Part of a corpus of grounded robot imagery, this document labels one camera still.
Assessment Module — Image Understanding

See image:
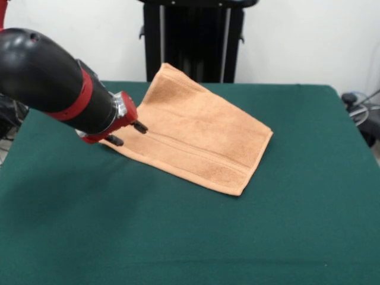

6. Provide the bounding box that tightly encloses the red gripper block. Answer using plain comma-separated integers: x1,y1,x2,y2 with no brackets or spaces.
75,90,149,147

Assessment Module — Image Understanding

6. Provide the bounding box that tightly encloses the tan terry towel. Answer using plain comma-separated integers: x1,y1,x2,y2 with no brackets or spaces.
99,62,274,197

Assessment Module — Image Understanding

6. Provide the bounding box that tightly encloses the dark green table cloth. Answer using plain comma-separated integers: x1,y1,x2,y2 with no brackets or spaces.
0,80,380,285

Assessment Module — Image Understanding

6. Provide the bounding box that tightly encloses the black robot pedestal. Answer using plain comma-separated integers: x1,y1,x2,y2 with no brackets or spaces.
138,0,259,84

